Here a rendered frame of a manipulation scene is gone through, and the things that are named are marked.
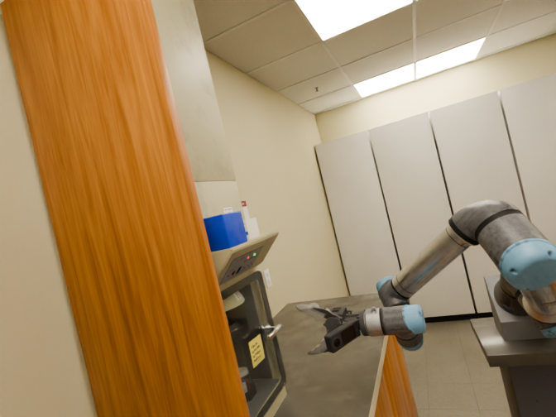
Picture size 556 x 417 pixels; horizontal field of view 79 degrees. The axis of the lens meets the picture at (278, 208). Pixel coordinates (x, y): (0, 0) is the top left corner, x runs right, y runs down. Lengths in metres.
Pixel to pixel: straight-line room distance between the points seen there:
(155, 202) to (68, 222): 0.32
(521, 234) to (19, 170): 1.29
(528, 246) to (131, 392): 1.03
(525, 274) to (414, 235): 3.03
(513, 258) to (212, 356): 0.71
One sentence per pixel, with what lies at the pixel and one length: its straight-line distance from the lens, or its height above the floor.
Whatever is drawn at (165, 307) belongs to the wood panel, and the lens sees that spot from 0.92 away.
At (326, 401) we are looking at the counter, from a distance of 1.26.
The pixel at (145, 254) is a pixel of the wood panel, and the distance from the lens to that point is 0.92.
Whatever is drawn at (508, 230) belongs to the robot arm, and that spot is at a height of 1.41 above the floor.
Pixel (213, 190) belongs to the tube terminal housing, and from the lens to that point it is 1.06.
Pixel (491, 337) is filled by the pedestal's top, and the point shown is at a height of 0.94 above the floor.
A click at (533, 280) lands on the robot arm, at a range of 0.93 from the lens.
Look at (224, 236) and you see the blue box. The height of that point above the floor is 1.54.
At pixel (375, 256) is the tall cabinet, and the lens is 3.96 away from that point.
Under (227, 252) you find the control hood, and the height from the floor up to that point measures 1.50.
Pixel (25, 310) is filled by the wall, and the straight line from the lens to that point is 1.14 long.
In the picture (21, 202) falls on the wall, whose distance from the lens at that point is 1.18.
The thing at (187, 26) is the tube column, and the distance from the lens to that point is 1.30.
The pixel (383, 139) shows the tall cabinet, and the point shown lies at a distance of 3.87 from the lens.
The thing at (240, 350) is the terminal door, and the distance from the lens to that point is 1.05.
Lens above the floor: 1.58
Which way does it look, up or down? level
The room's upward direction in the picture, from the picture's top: 13 degrees counter-clockwise
